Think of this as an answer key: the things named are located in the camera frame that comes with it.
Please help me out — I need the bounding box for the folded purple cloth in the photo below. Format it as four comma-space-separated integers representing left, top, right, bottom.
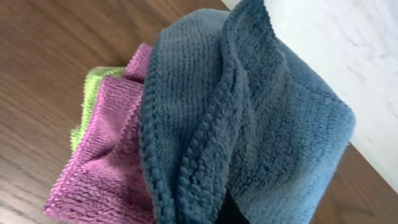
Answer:
44, 43, 155, 223

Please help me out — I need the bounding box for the blue microfiber cloth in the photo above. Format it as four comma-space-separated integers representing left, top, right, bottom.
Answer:
140, 0, 355, 223

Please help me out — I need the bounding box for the folded green cloth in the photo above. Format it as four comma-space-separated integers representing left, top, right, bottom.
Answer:
70, 67, 124, 153

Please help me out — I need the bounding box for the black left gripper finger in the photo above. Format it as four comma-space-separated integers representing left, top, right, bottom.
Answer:
216, 191, 249, 224

